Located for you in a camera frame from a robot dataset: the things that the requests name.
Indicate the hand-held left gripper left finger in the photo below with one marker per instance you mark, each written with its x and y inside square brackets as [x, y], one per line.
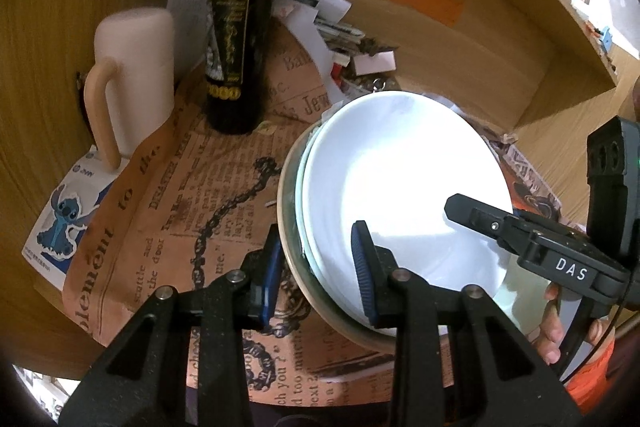
[272, 277]

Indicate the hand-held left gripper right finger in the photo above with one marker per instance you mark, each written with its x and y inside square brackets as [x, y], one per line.
[362, 267]

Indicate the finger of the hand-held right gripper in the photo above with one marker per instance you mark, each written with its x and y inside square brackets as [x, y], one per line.
[480, 219]

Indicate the mauve plate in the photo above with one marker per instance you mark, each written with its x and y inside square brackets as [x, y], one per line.
[287, 227]

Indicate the white plate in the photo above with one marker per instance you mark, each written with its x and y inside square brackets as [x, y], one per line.
[400, 167]

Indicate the person's right hand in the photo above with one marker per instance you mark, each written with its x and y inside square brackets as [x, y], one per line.
[550, 337]

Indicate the newspaper print table cover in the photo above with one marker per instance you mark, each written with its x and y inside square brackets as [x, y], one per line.
[200, 207]

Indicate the orange clothing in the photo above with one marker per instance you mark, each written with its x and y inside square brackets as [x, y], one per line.
[590, 377]

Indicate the small white box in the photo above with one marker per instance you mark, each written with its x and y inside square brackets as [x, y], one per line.
[372, 62]

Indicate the red small container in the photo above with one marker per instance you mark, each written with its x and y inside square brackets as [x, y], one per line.
[340, 72]

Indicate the white packet blue cartoon figure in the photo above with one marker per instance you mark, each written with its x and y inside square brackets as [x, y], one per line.
[65, 217]

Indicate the wooden shelf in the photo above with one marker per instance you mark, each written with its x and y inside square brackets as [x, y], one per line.
[560, 17]

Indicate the pink mug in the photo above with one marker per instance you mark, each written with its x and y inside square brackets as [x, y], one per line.
[140, 72]

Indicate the dark wine bottle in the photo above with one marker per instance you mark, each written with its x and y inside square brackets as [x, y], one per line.
[240, 32]

